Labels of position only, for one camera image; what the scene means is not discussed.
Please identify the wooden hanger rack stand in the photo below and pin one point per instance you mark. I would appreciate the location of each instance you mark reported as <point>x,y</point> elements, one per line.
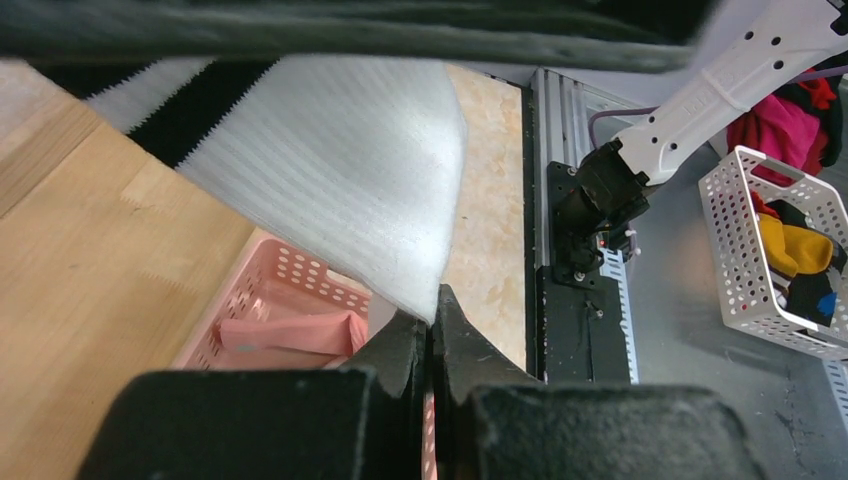
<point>108,259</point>

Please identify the pink plastic basket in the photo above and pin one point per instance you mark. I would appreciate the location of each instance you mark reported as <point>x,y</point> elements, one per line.
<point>274,279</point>

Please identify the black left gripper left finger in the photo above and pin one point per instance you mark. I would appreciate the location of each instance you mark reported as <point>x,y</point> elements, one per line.
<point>361,420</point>

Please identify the white perforated storage basket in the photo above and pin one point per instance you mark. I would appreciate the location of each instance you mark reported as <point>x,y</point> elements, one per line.
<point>779,243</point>

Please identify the white black striped sock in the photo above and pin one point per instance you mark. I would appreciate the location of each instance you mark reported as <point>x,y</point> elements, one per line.
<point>357,160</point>

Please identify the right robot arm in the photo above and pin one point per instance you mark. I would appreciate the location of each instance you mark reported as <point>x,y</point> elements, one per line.
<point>784,41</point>

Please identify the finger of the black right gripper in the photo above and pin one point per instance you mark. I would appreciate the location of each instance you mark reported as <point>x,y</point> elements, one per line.
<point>630,36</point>

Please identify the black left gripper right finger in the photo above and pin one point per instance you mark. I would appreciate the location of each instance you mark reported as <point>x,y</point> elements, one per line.
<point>495,421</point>

